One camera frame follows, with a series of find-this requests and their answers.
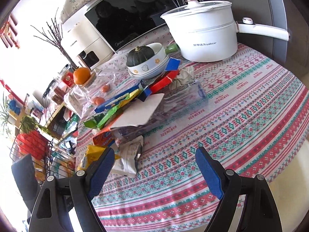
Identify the grey refrigerator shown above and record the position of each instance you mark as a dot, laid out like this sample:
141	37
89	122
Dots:
293	55

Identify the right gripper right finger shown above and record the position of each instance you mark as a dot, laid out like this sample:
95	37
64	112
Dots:
259	213

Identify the cream paper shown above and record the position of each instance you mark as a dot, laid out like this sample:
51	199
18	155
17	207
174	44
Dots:
185	76

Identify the white electric cooking pot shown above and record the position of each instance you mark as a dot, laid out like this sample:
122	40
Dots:
207	32

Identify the white bowl with green handle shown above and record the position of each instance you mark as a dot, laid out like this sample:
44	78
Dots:
156	63

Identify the black microwave oven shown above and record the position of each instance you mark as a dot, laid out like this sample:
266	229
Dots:
119	22

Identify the yellow snack wrapper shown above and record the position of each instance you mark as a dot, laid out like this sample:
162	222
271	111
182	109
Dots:
92	154

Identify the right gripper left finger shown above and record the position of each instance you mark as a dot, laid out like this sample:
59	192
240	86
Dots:
58	196

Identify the dark green squash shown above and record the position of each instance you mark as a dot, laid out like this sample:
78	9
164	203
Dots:
139	55

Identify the white printed sachet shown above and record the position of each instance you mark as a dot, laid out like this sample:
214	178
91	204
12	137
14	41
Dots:
129	152

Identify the orange fruit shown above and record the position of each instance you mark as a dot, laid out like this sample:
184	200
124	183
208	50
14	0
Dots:
81	75

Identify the green snack wrapper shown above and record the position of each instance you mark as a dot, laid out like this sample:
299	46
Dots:
98	121

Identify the patterned tablecloth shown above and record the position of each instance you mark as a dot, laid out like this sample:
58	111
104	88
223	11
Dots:
254	122

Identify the cream air fryer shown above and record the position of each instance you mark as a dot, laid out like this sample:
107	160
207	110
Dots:
84	45

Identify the blue rectangular box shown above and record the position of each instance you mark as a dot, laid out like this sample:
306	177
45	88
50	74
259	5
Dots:
120	96

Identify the red wall ornament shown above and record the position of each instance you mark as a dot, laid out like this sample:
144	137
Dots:
9	32

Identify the dried twig bundle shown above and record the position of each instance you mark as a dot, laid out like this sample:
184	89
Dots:
53	34

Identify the clear plastic bottle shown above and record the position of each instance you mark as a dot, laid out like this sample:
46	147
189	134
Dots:
175	104

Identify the torn blue carton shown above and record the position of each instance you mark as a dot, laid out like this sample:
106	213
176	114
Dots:
139	112

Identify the wire basket rack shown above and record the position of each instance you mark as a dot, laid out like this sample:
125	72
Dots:
46	155

